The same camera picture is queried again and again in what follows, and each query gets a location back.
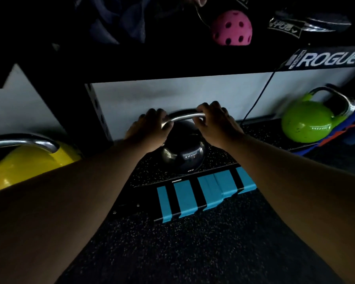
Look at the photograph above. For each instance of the person's right hand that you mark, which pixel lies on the person's right hand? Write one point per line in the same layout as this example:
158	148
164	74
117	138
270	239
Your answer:
219	127

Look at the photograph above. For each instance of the person's left hand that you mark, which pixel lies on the person's left hand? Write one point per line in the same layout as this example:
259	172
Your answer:
149	133

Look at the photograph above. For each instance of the black kettlebell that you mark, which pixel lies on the black kettlebell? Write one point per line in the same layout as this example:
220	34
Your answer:
183	150

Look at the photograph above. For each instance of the green kettlebell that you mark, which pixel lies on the green kettlebell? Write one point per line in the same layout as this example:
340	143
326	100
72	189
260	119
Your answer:
306	124

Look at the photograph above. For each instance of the black metal rack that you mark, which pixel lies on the black metal rack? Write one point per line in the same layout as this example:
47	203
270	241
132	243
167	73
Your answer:
62	109

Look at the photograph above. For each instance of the yellow kettlebell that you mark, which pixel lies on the yellow kettlebell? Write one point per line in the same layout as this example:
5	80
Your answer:
26	165

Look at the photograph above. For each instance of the person's left forearm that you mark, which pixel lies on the person's left forearm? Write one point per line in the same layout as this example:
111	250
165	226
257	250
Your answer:
56	215

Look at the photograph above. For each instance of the person's right forearm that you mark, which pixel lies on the person's right forearm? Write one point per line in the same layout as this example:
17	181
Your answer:
307	198

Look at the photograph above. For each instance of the black speckled rubber floor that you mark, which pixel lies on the black speckled rubber floor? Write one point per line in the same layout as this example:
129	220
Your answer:
224	248

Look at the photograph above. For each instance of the blue black striped block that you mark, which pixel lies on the blue black striped block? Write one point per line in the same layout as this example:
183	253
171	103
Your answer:
185	198

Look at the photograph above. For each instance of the pink perforated ball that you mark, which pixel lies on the pink perforated ball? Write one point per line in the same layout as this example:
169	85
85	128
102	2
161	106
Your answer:
232	28

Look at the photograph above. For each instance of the dark blue cloth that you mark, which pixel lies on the dark blue cloth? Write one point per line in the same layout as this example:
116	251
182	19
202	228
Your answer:
130	20

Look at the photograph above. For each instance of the blue orange mat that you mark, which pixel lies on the blue orange mat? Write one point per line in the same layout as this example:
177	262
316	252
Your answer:
349	124

